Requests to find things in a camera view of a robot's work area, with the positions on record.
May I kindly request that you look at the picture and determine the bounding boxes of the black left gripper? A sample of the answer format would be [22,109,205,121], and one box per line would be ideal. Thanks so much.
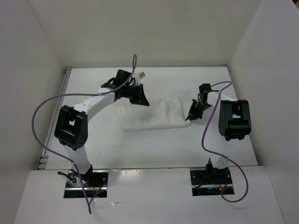
[122,84,150,106]

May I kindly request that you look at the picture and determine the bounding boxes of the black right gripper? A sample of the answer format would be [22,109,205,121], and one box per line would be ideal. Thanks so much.
[186,99,212,122]

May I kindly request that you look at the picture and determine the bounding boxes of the white pleated skirt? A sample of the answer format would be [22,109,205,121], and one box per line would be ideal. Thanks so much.
[115,98,191,132]

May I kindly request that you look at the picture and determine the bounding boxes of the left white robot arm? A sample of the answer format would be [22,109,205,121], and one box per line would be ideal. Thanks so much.
[54,70,150,187]

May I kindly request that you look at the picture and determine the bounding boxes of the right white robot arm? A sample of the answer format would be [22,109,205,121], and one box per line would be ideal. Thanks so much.
[186,84,251,188]

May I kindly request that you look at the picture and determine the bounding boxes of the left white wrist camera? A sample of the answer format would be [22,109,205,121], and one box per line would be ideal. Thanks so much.
[131,72,146,86]

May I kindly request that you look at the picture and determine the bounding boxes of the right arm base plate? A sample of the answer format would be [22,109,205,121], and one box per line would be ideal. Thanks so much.
[190,168,235,196]

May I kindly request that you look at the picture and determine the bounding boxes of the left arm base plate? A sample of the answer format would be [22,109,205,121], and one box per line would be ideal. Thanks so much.
[60,170,108,199]

